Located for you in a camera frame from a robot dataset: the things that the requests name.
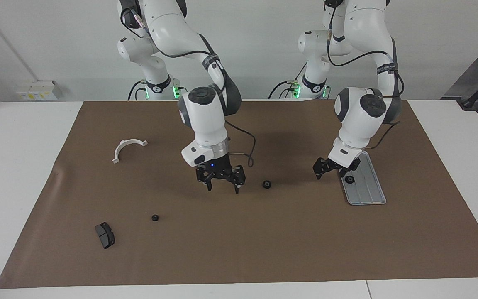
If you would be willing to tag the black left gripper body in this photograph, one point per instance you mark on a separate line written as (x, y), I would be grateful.
(336, 164)

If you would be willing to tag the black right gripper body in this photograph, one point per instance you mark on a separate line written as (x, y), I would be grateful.
(214, 166)

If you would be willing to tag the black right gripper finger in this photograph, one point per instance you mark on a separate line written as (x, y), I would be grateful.
(239, 176)
(203, 176)

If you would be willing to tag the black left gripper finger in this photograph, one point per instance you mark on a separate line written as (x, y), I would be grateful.
(319, 168)
(353, 171)

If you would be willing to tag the large black bearing gear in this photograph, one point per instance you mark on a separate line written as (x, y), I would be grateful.
(349, 179)

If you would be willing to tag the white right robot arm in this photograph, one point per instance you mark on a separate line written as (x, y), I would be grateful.
(203, 120)

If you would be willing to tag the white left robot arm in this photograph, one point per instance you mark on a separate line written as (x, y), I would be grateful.
(359, 116)

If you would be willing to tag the silver metal tray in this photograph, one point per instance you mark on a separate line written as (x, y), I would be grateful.
(365, 191)

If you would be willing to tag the brown paper table mat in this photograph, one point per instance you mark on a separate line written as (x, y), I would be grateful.
(264, 241)

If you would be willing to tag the short dark grey brake pad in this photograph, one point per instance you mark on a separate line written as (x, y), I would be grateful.
(105, 236)

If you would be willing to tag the white wall socket box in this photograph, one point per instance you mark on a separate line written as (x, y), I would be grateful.
(35, 91)

